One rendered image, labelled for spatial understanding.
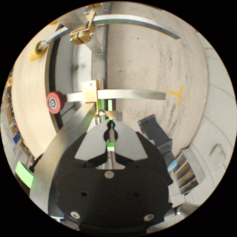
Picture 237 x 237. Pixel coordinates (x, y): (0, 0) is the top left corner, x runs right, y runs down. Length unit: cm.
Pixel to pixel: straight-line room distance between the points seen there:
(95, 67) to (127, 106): 88
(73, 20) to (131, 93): 28
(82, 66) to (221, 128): 280
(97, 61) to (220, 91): 271
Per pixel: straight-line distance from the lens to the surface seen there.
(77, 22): 20
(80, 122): 15
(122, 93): 27
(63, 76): 50
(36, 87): 39
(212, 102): 270
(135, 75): 116
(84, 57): 57
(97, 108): 28
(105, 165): 68
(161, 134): 106
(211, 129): 268
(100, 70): 43
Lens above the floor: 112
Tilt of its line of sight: 62 degrees down
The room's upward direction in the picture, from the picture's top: 174 degrees clockwise
